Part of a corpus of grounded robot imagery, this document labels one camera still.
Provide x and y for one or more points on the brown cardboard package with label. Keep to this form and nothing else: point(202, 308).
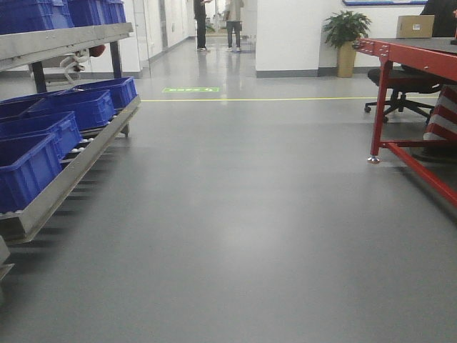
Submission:
point(415, 27)

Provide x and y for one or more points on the blue crate far lower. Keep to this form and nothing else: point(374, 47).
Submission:
point(123, 90)

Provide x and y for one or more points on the blue crate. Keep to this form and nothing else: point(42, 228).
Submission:
point(123, 90)
point(28, 165)
point(25, 16)
point(14, 107)
point(96, 12)
point(91, 108)
point(62, 124)

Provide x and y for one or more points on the person in beige jacket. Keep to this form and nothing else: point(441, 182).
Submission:
point(232, 16)

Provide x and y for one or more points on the person in black clothes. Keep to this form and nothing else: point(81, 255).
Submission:
point(200, 17)

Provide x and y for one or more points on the green potted plant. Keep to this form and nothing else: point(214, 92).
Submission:
point(342, 31)

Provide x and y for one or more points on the black office chair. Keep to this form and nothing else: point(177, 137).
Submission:
point(403, 81)

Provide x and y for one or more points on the blue crate lower back left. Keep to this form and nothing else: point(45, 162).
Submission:
point(14, 107)

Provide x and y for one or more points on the blue crate nearest lower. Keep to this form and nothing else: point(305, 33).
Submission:
point(28, 165)

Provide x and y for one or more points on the blue crate upper right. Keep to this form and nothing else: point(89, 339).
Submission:
point(96, 12)

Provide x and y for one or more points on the grey metal roller rack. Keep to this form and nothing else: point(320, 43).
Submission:
point(31, 48)

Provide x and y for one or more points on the red white striped barrier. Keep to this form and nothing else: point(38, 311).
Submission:
point(442, 122)

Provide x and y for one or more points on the red metal work table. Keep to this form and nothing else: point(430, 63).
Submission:
point(436, 56)

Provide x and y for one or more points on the blue crate upper left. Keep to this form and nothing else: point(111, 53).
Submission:
point(25, 16)

